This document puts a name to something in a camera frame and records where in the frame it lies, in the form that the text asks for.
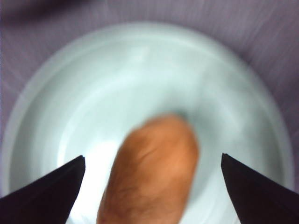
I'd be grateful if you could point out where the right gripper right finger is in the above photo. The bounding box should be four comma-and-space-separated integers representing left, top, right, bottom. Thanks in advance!
221, 153, 299, 224

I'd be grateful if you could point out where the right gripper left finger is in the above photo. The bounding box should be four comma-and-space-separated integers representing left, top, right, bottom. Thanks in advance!
0, 155, 86, 224

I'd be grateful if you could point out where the brown potato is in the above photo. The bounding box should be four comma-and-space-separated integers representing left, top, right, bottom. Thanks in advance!
97, 113, 200, 224

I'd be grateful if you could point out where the green plate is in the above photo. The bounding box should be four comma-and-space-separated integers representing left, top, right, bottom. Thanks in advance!
1, 22, 294, 224

